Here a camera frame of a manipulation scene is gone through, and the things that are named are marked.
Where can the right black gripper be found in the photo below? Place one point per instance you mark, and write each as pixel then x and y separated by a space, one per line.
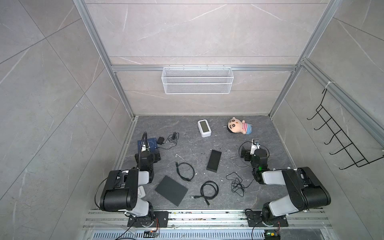
pixel 245 151

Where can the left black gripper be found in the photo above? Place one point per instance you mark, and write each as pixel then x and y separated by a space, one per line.
pixel 154 153

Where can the black ribbed network switch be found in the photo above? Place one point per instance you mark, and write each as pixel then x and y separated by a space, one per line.
pixel 214 161

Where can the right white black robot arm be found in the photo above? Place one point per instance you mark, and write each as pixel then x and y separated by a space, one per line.
pixel 305 190

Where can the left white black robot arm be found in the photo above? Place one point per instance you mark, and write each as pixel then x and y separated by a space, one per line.
pixel 121 187

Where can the blue booklet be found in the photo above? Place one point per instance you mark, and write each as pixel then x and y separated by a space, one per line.
pixel 152 144

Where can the white power strip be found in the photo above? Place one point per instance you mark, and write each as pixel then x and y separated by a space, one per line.
pixel 141 192

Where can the flat black perforated box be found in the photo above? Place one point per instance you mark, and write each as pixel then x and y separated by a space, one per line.
pixel 171 190

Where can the cartoon boy plush doll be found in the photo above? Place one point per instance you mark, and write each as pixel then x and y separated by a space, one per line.
pixel 236 126

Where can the white digital clock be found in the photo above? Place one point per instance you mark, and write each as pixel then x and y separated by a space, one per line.
pixel 204 128

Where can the black adapter with thin cord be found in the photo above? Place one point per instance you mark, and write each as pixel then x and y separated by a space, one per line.
pixel 172 139

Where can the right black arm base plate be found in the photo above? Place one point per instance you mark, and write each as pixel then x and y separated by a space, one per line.
pixel 264 219

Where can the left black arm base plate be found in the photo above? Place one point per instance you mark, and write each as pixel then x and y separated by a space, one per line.
pixel 152 220

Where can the aluminium mounting rail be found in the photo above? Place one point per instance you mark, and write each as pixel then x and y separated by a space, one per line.
pixel 210 219

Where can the white wire mesh basket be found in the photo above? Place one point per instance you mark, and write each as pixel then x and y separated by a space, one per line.
pixel 197 80

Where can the black wire hook rack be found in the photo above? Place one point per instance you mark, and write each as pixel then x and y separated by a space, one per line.
pixel 339 136

